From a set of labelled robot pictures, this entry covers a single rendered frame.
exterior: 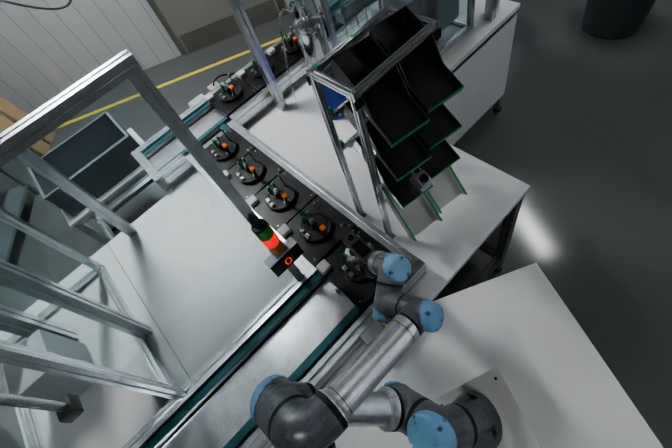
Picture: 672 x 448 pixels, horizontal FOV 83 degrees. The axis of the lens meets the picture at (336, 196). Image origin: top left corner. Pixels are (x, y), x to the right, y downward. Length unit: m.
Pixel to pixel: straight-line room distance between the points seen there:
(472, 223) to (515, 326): 0.42
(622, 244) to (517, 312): 1.34
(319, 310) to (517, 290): 0.73
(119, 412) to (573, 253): 2.41
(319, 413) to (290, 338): 0.65
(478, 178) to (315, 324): 0.93
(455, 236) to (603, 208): 1.41
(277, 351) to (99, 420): 0.76
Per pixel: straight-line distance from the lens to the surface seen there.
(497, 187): 1.77
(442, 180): 1.54
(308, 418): 0.91
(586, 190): 2.92
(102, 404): 1.95
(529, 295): 1.57
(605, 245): 2.74
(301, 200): 1.70
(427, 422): 1.16
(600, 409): 1.53
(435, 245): 1.61
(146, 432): 1.68
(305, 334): 1.51
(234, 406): 1.56
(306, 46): 1.86
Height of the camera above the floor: 2.31
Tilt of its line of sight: 53 degrees down
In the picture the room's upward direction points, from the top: 23 degrees counter-clockwise
